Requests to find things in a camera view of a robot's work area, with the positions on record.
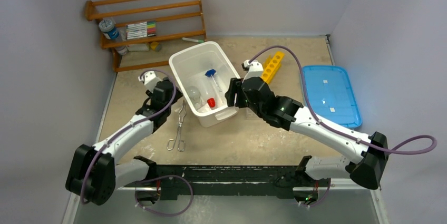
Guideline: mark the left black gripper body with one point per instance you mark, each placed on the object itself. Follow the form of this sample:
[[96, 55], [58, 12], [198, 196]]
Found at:
[[176, 96]]

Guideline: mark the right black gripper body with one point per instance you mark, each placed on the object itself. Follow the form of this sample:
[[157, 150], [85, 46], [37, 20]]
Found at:
[[236, 93]]

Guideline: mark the clear watch glass dish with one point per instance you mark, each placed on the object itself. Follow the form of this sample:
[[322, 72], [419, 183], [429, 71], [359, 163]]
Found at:
[[193, 93]]

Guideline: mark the yellow test tube rack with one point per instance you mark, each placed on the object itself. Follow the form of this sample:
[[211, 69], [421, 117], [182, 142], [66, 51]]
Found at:
[[271, 66]]

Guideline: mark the white plastic bin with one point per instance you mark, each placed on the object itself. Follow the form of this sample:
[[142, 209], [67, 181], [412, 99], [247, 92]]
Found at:
[[203, 73]]

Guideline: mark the red cap wash bottle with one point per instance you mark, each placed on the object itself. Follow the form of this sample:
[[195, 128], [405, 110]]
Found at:
[[208, 93]]

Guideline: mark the blue cap glass tube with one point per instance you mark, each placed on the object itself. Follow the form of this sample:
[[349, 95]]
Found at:
[[211, 76]]

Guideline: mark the metal crucible tongs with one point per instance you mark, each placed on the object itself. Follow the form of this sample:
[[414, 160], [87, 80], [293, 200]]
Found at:
[[177, 141]]

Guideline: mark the blue plastic lid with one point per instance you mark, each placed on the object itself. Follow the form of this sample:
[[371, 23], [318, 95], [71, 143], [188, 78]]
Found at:
[[331, 95]]

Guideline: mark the small glass jar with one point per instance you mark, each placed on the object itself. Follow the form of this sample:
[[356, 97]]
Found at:
[[198, 103]]

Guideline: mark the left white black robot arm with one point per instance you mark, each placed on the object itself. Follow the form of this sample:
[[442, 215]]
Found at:
[[118, 142]]

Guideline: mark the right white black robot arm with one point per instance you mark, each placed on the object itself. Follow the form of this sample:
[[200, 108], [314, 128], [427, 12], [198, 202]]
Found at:
[[363, 156]]

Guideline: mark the yellow grey small object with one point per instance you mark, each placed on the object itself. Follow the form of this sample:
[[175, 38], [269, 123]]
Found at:
[[155, 46]]

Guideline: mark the white green marker pen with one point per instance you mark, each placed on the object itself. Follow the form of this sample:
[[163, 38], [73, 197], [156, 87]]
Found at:
[[192, 40]]

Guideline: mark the small clear capped bottle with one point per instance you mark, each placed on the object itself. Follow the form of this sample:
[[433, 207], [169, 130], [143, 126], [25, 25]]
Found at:
[[122, 50]]

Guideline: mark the coloured marker pen set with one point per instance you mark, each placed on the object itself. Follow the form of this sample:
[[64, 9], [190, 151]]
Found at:
[[140, 30]]

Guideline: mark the wooden shelf rack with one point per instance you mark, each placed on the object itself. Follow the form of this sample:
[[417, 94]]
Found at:
[[92, 14]]

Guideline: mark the blue label round container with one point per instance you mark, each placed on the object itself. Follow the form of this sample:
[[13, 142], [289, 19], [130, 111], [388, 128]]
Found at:
[[108, 28]]

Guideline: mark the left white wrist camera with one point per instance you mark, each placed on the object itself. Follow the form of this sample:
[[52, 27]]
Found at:
[[149, 79]]

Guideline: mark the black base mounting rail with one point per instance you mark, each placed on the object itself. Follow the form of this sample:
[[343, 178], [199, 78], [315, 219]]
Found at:
[[281, 181]]

